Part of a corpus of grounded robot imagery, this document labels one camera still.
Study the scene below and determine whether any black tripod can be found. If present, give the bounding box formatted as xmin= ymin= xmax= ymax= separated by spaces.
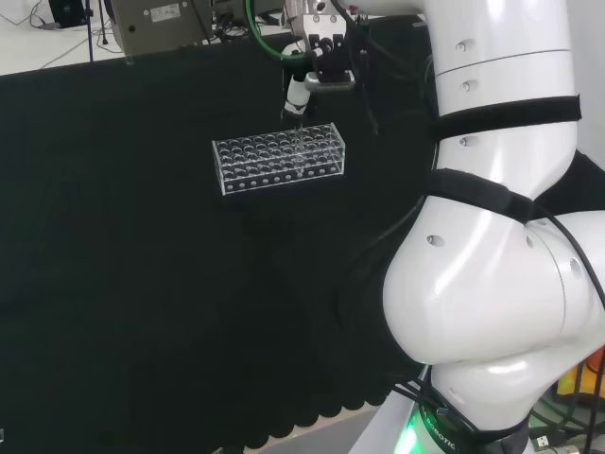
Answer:
xmin=83 ymin=0 xmax=113 ymax=63

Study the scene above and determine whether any clear acrylic test tube rack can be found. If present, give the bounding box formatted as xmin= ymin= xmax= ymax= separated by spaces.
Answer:
xmin=211 ymin=121 xmax=348 ymax=197

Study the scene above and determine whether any clear glass test tube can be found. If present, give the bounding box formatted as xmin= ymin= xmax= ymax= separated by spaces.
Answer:
xmin=294 ymin=120 xmax=305 ymax=178

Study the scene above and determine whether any black bench cloth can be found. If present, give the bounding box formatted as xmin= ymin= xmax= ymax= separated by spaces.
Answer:
xmin=0 ymin=13 xmax=605 ymax=452

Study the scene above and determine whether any black thick cable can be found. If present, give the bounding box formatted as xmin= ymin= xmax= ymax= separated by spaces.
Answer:
xmin=524 ymin=215 xmax=605 ymax=313

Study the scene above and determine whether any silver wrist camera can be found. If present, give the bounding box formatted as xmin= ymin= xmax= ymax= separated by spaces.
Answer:
xmin=303 ymin=72 xmax=356 ymax=95

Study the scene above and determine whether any green cable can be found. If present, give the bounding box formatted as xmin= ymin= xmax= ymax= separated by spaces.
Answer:
xmin=242 ymin=0 xmax=314 ymax=62

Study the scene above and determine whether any yellow stop button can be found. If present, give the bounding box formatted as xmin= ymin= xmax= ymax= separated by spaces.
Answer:
xmin=556 ymin=347 xmax=605 ymax=399

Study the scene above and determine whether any grey metal equipment box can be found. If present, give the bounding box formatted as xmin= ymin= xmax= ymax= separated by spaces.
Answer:
xmin=109 ymin=0 xmax=216 ymax=59

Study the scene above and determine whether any black thin cable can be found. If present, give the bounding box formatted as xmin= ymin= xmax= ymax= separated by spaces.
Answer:
xmin=329 ymin=0 xmax=382 ymax=136

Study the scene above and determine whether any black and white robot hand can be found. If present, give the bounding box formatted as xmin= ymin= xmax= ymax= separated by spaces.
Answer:
xmin=281 ymin=41 xmax=316 ymax=128

